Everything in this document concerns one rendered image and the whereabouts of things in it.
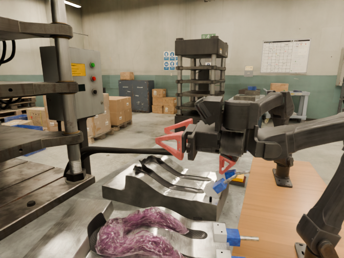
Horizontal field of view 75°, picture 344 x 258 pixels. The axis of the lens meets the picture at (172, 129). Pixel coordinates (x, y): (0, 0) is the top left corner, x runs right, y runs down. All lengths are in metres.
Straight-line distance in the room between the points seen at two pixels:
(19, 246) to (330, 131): 0.93
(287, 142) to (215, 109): 0.18
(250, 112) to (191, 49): 4.42
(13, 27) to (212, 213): 1.05
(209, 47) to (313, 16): 3.50
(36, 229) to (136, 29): 8.04
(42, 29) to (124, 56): 7.72
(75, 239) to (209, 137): 0.44
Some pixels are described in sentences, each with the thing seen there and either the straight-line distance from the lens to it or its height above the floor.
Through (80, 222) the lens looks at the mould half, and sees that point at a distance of 0.75.
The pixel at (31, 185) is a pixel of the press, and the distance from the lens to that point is 1.36.
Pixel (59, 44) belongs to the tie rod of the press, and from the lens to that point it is 1.18.
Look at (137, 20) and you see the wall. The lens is 8.66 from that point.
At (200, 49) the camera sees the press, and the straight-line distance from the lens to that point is 4.84.
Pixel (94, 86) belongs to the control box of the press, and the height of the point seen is 1.25.
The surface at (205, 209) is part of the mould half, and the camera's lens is 0.85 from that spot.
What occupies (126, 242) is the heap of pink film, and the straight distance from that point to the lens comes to 0.67.
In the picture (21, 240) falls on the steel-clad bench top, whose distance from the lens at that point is 0.95.
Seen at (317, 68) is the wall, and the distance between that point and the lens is 7.38.
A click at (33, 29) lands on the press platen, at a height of 1.51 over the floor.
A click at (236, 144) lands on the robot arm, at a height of 1.18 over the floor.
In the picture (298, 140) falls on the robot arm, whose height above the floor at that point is 1.19.
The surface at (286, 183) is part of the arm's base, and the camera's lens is 1.25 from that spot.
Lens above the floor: 1.33
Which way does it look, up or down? 14 degrees down
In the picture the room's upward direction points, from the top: straight up
